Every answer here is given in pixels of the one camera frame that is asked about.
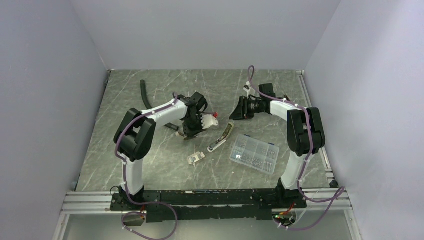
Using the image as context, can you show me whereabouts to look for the white staple box tray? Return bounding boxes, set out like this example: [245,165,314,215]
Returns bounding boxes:
[187,151,205,166]

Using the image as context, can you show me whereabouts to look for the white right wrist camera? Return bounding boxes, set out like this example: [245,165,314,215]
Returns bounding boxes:
[243,81,252,95]

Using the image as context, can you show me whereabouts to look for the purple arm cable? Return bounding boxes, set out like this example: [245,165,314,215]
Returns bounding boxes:
[114,92,178,240]
[247,65,346,232]

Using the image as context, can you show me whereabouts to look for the aluminium frame rail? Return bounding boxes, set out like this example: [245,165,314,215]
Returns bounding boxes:
[61,188,337,215]
[296,70,339,189]

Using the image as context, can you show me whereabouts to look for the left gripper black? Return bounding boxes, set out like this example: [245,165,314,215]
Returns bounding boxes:
[183,114,207,139]

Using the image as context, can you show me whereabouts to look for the clear plastic screw organizer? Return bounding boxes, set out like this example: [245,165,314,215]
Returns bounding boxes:
[229,134,280,175]

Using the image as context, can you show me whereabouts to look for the aluminium frame rail front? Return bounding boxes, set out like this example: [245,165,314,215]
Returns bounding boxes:
[61,188,337,215]

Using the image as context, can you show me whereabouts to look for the aluminium frame rail right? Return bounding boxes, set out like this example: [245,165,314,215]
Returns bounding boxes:
[296,70,339,189]

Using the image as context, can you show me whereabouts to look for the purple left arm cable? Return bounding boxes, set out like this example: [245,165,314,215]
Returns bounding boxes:
[114,92,178,240]

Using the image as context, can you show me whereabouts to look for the black rubber hose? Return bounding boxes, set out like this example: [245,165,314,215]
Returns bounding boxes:
[140,79,180,131]

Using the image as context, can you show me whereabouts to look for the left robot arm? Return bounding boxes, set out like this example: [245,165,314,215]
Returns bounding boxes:
[113,92,208,210]

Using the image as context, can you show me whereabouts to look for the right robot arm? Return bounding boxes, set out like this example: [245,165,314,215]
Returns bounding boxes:
[229,83,326,208]

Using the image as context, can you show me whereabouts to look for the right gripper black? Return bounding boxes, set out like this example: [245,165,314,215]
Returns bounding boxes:
[229,96,264,121]

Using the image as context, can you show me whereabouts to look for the brown stapler base part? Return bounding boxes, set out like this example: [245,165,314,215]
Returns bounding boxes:
[176,131,197,141]

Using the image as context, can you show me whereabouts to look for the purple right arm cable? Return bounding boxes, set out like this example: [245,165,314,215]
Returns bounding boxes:
[247,65,346,232]

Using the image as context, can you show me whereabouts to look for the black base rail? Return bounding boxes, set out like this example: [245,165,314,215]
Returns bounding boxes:
[109,186,307,223]

